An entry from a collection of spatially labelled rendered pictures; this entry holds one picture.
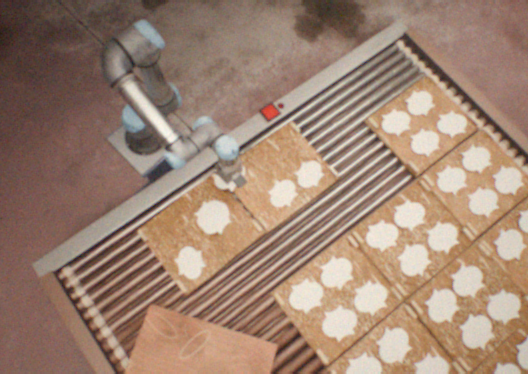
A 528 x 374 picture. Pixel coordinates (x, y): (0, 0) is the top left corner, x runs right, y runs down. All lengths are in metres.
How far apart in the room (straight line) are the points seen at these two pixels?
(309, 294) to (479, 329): 0.69
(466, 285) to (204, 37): 2.46
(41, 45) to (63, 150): 0.85
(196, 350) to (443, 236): 1.12
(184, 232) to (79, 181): 1.36
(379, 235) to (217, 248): 0.68
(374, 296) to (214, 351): 0.67
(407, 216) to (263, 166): 0.66
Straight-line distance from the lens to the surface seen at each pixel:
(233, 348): 1.84
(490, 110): 2.48
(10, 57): 3.87
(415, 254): 2.09
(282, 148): 2.13
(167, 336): 1.86
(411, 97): 2.37
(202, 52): 3.54
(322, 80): 2.35
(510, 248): 2.26
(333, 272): 1.99
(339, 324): 1.97
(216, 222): 1.98
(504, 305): 2.20
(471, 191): 2.28
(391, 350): 2.01
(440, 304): 2.09
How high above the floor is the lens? 2.88
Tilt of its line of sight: 70 degrees down
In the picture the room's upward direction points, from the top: 6 degrees clockwise
